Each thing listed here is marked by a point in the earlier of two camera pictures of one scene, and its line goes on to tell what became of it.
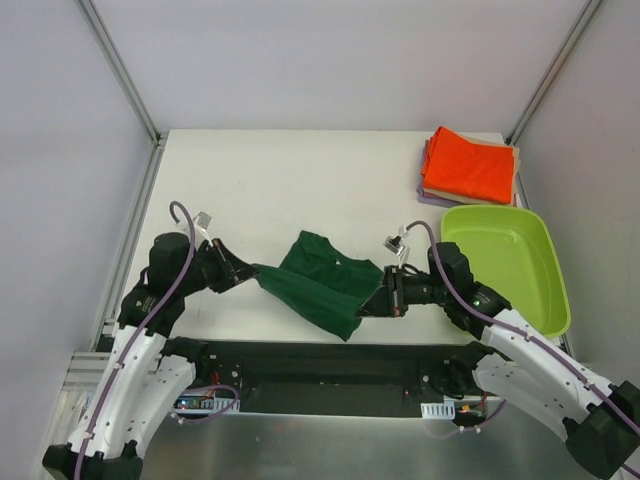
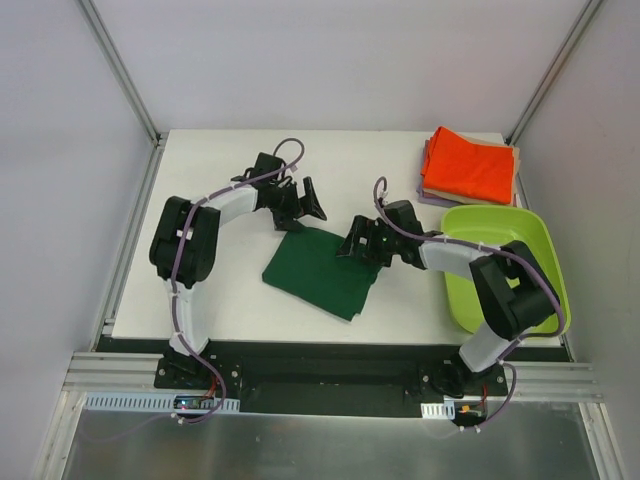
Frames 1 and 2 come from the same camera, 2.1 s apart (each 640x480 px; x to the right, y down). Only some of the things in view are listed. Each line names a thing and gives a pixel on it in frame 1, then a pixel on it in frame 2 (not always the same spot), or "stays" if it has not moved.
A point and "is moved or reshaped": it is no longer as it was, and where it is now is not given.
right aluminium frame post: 548,71 stays
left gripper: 225,266 -> 298,204
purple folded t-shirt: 422,196 stays
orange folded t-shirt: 458,166 stays
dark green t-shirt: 321,286 is moved or reshaped
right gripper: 393,292 -> 367,240
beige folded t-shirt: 457,199 stays
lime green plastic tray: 508,248 stays
